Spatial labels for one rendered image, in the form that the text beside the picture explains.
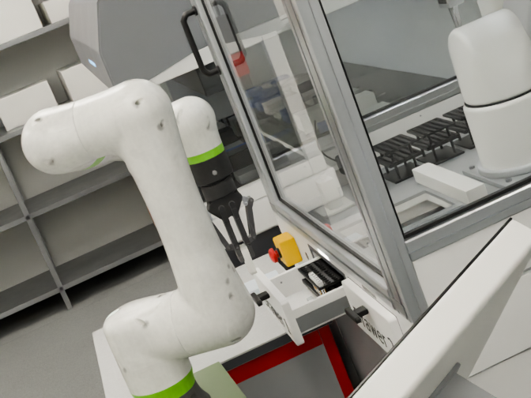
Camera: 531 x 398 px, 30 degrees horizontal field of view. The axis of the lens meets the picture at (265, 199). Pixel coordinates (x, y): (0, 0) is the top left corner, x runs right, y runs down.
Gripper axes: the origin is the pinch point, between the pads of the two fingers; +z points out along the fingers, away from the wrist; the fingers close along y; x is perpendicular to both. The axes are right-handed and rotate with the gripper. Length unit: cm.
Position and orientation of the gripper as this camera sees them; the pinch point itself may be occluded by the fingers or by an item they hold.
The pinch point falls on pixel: (247, 259)
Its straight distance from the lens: 228.4
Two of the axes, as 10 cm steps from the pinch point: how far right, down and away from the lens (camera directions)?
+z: 3.6, 9.0, 2.6
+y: -9.0, 4.0, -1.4
